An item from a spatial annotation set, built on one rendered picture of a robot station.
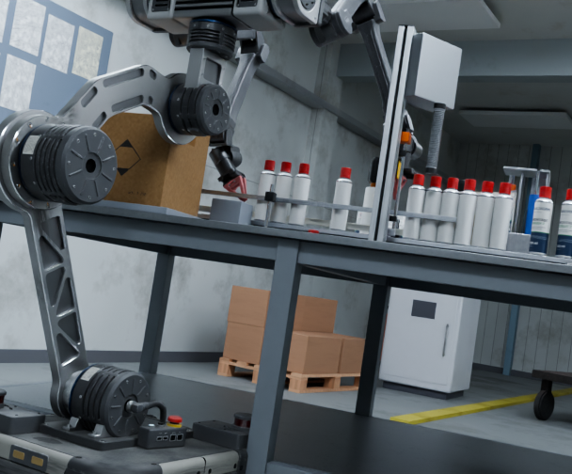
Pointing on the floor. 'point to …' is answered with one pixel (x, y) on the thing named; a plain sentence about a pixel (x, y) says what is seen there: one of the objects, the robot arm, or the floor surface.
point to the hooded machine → (429, 343)
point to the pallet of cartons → (324, 334)
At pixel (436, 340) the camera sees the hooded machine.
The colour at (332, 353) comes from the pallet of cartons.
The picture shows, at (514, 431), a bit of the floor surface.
